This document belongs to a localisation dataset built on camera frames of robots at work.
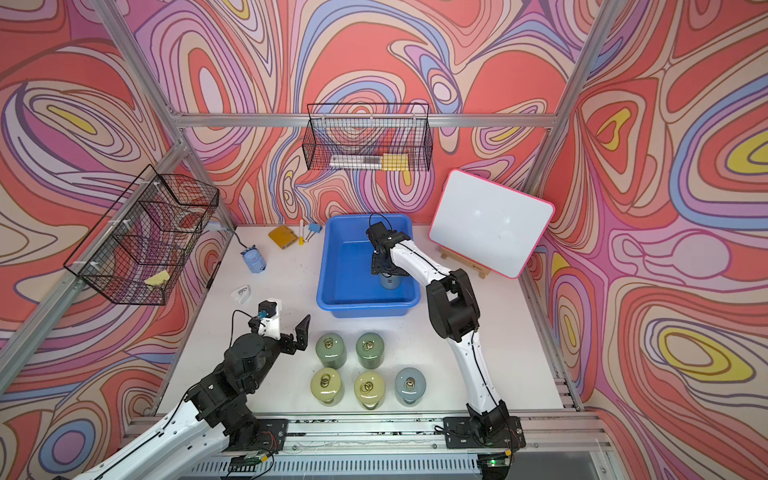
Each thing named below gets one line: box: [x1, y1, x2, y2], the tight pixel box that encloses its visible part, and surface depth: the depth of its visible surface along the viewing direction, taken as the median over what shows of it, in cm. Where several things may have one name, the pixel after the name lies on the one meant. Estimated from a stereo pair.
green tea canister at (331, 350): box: [315, 333, 347, 370], surface depth 82 cm
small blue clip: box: [305, 222, 323, 242], surface depth 121 cm
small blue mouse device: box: [240, 244, 267, 274], surface depth 104 cm
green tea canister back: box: [355, 332, 385, 370], surface depth 82 cm
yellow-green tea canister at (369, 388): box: [354, 371, 385, 411], surface depth 75 cm
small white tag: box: [231, 285, 251, 304], surface depth 101 cm
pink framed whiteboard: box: [428, 169, 555, 279], surface depth 97 cm
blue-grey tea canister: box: [395, 367, 427, 405], surface depth 76 cm
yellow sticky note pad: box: [268, 225, 298, 250], surface depth 118 cm
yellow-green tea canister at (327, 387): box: [310, 367, 345, 407], surface depth 75 cm
